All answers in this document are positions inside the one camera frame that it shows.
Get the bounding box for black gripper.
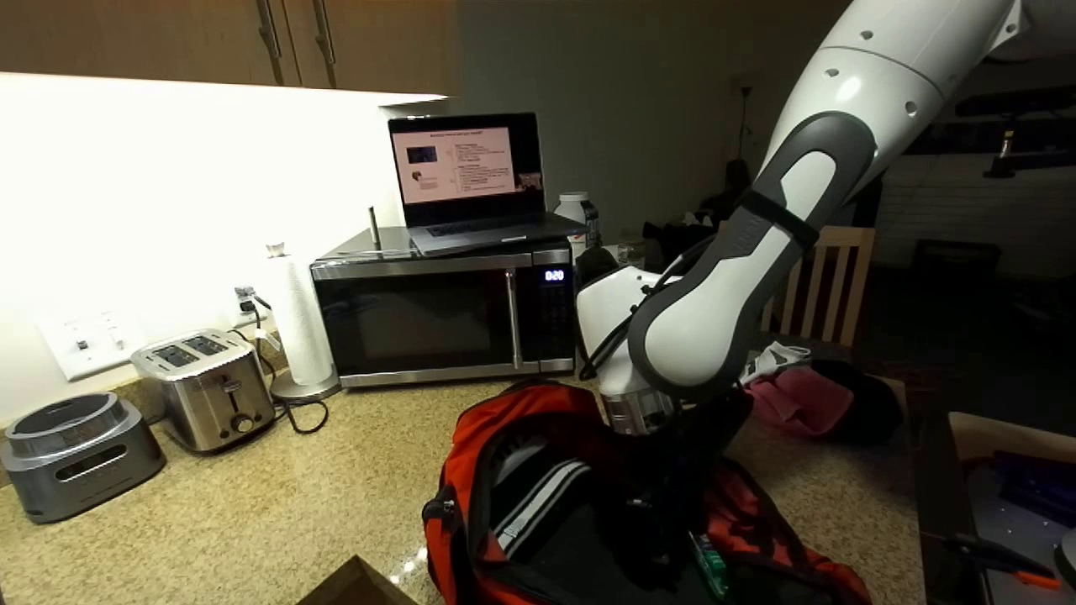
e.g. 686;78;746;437
628;389;753;504

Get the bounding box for green labelled clear bottle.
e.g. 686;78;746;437
693;534;730;603

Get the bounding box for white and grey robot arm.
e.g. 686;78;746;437
577;0;1072;506

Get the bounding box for white printed cloth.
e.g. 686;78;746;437
753;340;812;376

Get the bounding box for pink cloth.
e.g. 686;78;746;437
746;365;855;440

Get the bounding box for red and black backpack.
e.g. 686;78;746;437
423;380;870;605

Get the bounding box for black cloth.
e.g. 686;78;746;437
814;358;904;446

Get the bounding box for wooden chair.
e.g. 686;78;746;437
768;226;874;349

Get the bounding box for open laptop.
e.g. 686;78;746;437
389;110;564;254

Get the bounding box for paper towel roll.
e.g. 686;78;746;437
266;242;336;403

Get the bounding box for silver toaster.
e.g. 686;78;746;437
131;334;276;454

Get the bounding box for wooden upper cabinets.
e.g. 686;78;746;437
0;0;459;94

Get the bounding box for grey round appliance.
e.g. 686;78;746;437
5;393;164;524

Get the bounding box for black power cable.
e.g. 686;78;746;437
231;287;336;440

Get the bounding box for white wall outlet plate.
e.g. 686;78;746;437
40;310;142;380

